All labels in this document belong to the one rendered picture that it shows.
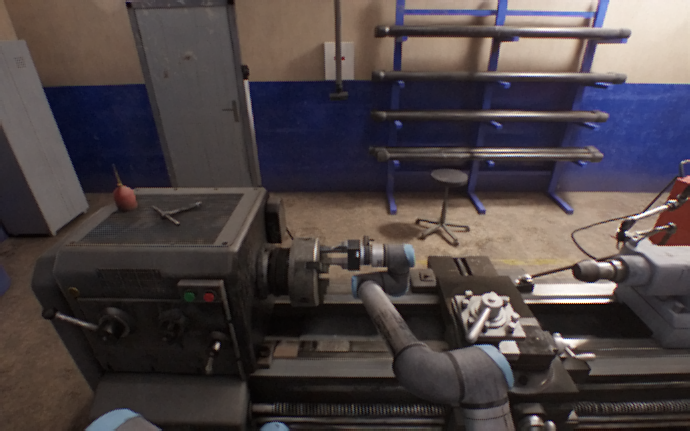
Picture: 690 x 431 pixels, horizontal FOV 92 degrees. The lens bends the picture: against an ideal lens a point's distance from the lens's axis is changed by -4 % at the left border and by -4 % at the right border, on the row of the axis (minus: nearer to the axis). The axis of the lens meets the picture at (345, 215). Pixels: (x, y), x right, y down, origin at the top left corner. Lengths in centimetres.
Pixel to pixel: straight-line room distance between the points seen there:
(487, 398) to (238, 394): 79
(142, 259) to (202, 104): 337
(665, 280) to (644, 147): 396
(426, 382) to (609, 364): 86
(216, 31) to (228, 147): 124
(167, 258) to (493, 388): 92
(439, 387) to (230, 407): 72
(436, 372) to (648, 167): 503
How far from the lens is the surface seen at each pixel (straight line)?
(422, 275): 165
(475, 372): 93
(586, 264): 154
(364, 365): 133
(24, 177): 444
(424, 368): 91
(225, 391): 135
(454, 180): 334
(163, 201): 141
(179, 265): 110
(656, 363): 172
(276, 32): 410
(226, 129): 437
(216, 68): 425
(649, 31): 509
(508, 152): 422
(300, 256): 120
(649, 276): 165
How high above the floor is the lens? 190
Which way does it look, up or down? 29 degrees down
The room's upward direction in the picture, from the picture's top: 1 degrees counter-clockwise
